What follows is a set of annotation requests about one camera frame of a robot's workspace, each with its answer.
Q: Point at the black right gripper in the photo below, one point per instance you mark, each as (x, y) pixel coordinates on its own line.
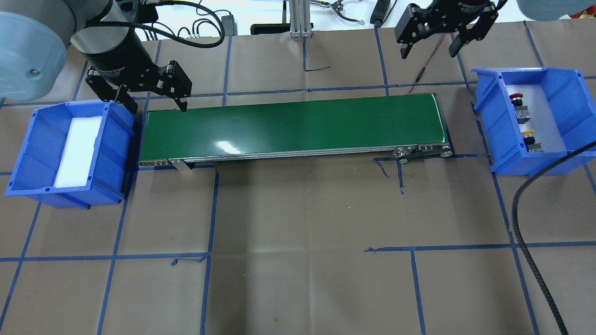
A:
(458, 11)

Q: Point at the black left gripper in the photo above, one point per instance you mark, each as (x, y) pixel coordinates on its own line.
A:
(120, 59)

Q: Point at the red push button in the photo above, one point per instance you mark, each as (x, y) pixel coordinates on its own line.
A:
(521, 111)

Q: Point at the yellow push button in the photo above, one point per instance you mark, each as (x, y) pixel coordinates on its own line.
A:
(530, 142)

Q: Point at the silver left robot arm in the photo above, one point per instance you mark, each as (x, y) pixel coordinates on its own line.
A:
(35, 36)

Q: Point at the green conveyor belt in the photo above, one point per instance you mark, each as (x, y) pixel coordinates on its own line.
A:
(410, 126)

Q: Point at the blue left plastic bin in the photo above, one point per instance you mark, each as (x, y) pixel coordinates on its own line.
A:
(40, 155)

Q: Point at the blue plastic bin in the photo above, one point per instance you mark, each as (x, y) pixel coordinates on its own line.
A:
(40, 155)
(569, 98)

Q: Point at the white foam pad left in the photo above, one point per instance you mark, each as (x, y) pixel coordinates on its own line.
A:
(77, 153)

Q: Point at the white foam pad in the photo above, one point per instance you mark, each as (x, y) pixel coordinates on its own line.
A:
(542, 119)
(77, 153)

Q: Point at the blue right plastic bin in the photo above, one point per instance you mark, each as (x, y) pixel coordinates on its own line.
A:
(569, 98)

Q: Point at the white foam pad right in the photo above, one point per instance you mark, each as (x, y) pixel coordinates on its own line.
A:
(542, 119)

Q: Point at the aluminium frame post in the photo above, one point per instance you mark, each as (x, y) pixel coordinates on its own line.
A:
(300, 18)

